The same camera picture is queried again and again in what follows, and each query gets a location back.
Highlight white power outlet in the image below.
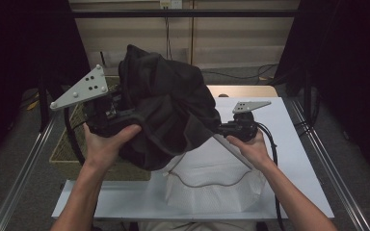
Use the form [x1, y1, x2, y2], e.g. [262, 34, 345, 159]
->
[159, 0, 183, 10]

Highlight person's left hand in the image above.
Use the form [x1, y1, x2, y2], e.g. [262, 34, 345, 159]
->
[82, 122, 143, 171]

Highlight person's beige pants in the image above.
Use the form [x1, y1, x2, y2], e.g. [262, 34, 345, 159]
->
[139, 219, 258, 231]

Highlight black floor cable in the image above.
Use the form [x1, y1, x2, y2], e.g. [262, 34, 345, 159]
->
[293, 118, 319, 139]

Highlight person's right hand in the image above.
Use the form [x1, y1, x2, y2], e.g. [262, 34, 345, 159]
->
[225, 129, 276, 172]

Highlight black curtain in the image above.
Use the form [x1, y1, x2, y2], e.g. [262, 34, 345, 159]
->
[274, 0, 370, 184]
[0, 0, 91, 167]

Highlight white mesh laundry bag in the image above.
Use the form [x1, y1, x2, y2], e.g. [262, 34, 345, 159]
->
[162, 134, 268, 215]

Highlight black metal stand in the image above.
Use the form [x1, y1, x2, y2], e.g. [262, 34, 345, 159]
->
[37, 73, 66, 133]
[302, 0, 319, 126]

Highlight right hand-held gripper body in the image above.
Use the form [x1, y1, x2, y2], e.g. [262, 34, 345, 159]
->
[230, 100, 273, 143]

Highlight green woven basket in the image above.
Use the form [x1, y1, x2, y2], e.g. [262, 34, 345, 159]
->
[48, 75, 152, 182]

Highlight small yellow object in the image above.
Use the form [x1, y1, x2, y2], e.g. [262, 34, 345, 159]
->
[25, 90, 41, 112]

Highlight white table mat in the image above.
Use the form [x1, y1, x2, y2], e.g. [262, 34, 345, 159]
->
[51, 96, 335, 221]

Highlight hand-held gripper cable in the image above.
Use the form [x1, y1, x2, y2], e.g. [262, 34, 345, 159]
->
[256, 121, 287, 231]
[63, 107, 88, 167]

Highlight left hand-held gripper cable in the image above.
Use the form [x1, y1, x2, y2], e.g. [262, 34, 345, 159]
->
[63, 107, 88, 167]

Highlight black wall cable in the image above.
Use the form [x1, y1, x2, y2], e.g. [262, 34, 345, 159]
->
[164, 6, 278, 81]

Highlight black garment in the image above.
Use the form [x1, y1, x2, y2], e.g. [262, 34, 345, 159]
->
[118, 43, 223, 172]

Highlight metal floor rail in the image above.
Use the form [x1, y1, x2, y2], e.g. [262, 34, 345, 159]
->
[288, 99, 370, 231]
[0, 102, 62, 231]

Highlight right hand-held gripper cable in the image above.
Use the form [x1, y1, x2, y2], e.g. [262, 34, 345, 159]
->
[256, 121, 287, 231]

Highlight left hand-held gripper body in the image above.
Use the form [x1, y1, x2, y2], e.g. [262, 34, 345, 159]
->
[49, 64, 126, 139]

